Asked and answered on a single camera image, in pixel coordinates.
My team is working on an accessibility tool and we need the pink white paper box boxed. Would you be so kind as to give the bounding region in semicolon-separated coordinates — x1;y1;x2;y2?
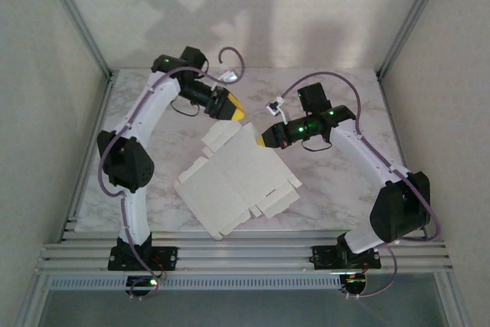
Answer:
173;121;302;242

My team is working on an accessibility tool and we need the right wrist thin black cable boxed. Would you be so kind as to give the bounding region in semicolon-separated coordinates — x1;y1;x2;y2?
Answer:
301;138;332;152

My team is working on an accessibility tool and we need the wrist thin black cable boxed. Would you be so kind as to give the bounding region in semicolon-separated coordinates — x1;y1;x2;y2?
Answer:
170;96;201;117
301;138;332;152

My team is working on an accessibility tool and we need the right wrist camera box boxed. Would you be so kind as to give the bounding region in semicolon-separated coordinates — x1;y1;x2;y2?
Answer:
266;98;287;117

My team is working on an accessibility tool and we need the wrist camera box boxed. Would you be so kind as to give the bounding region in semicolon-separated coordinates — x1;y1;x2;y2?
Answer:
220;69;241;85
266;98;287;117

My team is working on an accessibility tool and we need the left wrist thin black cable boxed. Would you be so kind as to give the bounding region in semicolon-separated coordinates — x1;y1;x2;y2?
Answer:
170;96;201;117

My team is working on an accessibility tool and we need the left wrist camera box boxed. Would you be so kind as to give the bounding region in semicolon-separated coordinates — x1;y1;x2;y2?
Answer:
220;69;241;85

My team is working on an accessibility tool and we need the right aluminium table side rail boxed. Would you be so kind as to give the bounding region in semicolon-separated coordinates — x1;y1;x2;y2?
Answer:
377;74;428;242

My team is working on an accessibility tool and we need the aluminium table side rail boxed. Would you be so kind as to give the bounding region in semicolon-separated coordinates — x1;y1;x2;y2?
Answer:
59;74;118;244
377;74;428;242

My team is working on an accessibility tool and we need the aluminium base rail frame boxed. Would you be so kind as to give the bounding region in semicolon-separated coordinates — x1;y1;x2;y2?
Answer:
35;228;456;276

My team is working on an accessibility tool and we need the left aluminium table side rail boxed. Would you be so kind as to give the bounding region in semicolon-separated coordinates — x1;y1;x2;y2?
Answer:
59;74;118;244

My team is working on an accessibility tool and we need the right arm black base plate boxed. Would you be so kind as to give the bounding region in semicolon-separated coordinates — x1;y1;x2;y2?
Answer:
312;244;383;271

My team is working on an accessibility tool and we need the left aluminium upright post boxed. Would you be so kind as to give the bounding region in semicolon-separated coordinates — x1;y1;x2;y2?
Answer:
36;0;115;80

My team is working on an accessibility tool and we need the aluminium upright post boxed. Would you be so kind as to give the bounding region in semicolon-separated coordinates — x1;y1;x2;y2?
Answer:
36;0;115;80
375;0;453;79

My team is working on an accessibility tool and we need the grey slotted cable duct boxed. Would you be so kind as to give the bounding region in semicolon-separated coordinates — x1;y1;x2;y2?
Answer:
47;275;344;292

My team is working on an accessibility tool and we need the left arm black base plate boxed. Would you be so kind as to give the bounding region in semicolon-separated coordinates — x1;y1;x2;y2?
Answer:
107;245;180;271

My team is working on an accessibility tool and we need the right aluminium upright post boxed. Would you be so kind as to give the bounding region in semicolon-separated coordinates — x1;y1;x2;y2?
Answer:
375;0;453;79

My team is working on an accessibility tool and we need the right lower aluminium frame post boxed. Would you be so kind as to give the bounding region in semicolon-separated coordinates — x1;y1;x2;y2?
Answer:
436;273;472;327

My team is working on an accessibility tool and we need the aluminium frame post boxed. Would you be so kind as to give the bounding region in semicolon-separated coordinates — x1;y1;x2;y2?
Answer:
436;273;472;327
14;273;53;327

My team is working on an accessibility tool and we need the left lower aluminium frame post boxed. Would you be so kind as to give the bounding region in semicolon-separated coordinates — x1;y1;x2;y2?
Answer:
14;273;53;327

